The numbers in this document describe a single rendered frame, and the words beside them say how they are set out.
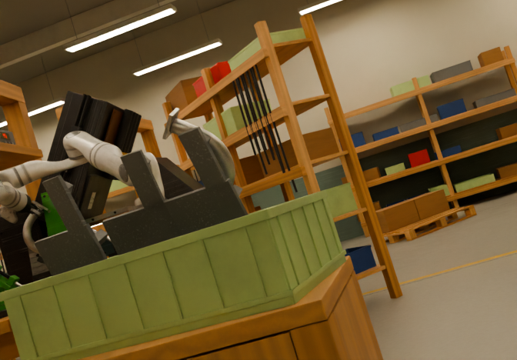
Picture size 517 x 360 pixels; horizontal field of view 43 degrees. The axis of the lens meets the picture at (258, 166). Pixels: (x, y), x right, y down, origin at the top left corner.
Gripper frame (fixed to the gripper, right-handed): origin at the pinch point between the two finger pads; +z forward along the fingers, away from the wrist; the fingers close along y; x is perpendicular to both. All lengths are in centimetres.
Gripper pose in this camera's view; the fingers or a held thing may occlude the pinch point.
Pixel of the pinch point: (35, 210)
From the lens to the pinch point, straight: 262.6
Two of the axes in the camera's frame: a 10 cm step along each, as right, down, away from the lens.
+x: -5.0, 8.4, -1.9
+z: 1.4, 2.9, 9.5
